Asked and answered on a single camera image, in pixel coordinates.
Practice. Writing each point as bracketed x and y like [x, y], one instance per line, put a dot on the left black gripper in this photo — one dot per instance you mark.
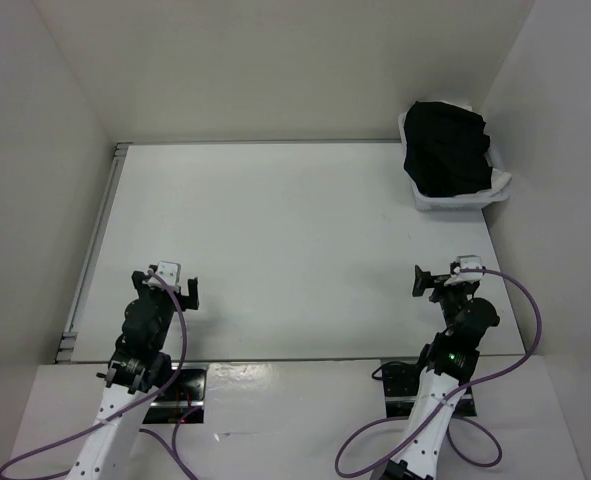
[190, 301]

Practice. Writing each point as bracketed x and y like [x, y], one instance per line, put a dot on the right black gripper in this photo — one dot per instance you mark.
[423, 279]

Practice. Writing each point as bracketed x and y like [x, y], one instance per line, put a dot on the black pleated skirt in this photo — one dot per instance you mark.
[446, 150]

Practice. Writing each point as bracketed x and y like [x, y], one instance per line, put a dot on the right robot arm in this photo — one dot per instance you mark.
[444, 365]

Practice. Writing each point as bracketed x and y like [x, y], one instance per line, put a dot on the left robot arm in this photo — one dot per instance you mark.
[137, 372]

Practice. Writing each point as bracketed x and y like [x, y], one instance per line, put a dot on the white skirt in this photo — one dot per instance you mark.
[500, 180]

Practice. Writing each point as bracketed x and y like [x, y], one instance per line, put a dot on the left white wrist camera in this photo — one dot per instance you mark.
[164, 276]

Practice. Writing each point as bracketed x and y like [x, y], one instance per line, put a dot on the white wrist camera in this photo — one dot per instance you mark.
[467, 268]
[164, 276]

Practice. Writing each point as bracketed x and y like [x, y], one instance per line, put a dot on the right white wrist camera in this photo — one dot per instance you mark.
[467, 268]

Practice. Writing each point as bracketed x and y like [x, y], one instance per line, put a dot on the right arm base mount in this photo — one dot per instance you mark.
[400, 382]

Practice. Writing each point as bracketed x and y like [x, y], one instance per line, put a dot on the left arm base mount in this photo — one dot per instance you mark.
[183, 402]

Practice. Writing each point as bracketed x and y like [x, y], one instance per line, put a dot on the aluminium table edge rail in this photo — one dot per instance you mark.
[68, 338]

